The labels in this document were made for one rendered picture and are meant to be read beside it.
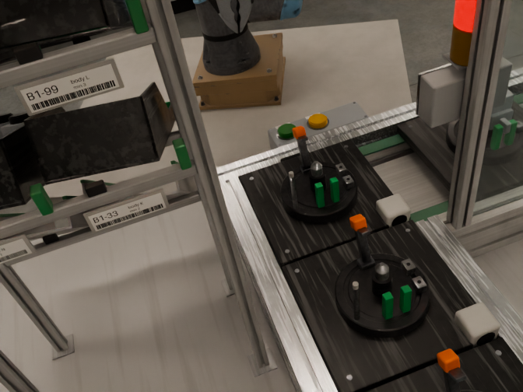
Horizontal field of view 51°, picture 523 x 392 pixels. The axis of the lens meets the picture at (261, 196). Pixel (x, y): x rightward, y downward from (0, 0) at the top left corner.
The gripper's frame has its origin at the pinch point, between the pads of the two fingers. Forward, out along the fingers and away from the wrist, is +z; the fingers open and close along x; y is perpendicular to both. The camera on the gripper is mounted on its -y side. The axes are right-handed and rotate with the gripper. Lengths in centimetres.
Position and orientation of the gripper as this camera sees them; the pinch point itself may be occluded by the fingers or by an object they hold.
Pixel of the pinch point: (238, 27)
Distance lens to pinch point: 100.1
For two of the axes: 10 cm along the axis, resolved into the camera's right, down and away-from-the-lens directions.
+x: -9.4, 3.2, -1.3
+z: 1.4, 7.0, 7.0
